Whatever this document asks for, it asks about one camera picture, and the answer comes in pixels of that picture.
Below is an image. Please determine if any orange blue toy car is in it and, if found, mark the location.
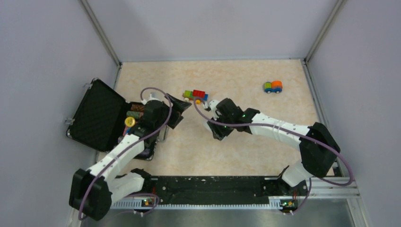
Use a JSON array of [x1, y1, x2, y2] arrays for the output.
[[263, 80, 283, 94]]

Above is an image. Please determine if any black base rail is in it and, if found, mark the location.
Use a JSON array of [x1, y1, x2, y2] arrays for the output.
[[122, 175, 301, 207]]

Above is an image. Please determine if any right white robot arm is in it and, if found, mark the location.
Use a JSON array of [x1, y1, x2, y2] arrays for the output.
[[203, 98, 340, 195]]

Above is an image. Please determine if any lego brick truck toy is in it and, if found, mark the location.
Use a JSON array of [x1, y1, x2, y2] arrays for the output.
[[182, 89, 209, 104]]

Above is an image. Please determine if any black poker chip case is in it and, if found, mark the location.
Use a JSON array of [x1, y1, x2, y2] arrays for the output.
[[66, 79, 169, 160]]

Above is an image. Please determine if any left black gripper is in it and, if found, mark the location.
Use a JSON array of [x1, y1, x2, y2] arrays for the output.
[[155, 94, 192, 130]]

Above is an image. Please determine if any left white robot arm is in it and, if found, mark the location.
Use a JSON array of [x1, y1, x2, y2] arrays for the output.
[[69, 94, 191, 220]]

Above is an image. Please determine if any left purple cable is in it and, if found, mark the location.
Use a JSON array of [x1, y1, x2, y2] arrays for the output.
[[78, 87, 173, 221]]

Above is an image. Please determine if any yellow poker chip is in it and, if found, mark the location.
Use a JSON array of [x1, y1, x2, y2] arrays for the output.
[[124, 116, 136, 128]]

